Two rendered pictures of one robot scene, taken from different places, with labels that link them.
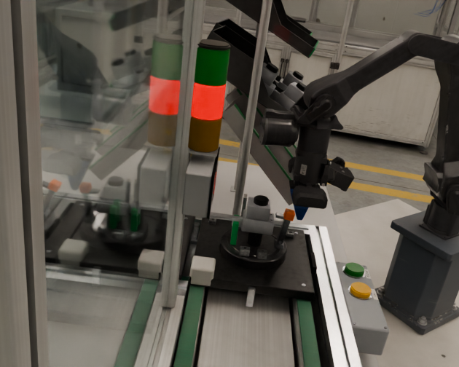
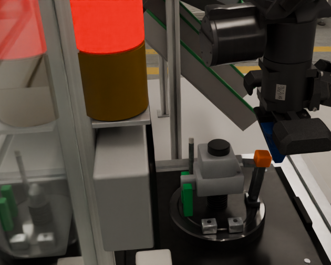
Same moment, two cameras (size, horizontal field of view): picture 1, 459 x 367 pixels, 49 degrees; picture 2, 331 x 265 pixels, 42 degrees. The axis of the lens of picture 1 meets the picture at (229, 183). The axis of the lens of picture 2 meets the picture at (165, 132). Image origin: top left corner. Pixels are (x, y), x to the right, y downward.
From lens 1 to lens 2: 44 cm
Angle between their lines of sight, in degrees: 7
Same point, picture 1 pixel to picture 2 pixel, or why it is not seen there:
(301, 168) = (278, 91)
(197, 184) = (122, 194)
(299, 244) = (274, 187)
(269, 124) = (218, 30)
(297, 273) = (290, 241)
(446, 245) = not seen: outside the picture
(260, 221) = (223, 179)
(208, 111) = (114, 33)
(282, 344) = not seen: outside the picture
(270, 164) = (210, 83)
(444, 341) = not seen: outside the picture
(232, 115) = (146, 26)
